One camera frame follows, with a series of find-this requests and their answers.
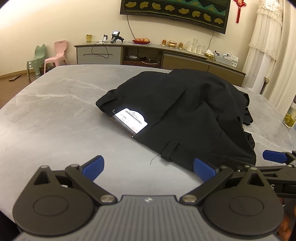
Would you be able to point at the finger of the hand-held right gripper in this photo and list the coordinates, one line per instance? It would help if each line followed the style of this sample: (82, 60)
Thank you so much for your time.
(274, 155)
(277, 171)

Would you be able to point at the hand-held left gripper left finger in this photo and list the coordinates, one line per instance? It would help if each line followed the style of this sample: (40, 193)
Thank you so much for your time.
(96, 168)

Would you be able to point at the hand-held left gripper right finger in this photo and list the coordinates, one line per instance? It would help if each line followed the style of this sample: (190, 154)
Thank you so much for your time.
(203, 169)

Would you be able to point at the black pants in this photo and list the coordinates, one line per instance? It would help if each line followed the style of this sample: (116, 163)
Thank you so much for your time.
(189, 111)

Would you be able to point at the glass tea jar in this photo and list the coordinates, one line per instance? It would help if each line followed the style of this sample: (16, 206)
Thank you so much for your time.
(289, 115)

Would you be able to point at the white paper hang tag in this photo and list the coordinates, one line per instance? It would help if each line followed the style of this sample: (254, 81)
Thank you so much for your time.
(130, 120)

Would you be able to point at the beige curtain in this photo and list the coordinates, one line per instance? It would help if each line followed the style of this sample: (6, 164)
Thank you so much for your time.
(286, 69)

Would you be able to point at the white box with papers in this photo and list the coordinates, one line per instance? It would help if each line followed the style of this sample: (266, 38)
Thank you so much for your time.
(225, 59)

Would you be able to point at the lace covered standing air conditioner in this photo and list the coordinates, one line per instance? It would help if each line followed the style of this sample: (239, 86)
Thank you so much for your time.
(261, 46)

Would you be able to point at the long grey tv cabinet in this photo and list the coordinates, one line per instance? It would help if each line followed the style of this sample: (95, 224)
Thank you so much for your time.
(99, 55)

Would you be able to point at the gold tissue box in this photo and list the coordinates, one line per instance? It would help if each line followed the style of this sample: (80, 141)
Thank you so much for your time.
(209, 55)

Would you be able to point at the pink plastic chair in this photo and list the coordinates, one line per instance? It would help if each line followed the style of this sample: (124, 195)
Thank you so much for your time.
(57, 55)

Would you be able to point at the dark flat object on floor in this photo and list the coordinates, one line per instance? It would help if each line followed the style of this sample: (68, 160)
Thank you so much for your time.
(15, 78)

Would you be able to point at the green plastic chair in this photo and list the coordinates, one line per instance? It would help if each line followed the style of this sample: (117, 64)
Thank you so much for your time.
(37, 60)

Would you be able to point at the group of clear glasses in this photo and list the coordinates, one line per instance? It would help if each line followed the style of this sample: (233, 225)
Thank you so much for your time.
(194, 46)

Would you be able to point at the wide gold jar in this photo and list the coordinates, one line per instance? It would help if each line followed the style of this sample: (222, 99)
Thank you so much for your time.
(172, 44)

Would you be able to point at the yellow cup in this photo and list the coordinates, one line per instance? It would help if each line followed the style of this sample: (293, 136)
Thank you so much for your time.
(89, 38)

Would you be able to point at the black device with screen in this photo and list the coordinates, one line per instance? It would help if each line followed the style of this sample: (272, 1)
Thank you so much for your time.
(114, 36)

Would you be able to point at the plate of fruit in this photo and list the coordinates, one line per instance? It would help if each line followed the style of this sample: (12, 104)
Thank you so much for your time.
(141, 41)

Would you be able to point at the red knot ornament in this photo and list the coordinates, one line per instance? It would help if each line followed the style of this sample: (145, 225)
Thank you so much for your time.
(239, 9)

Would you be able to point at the wall television with patterned cover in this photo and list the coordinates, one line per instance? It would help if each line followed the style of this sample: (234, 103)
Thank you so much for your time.
(175, 11)

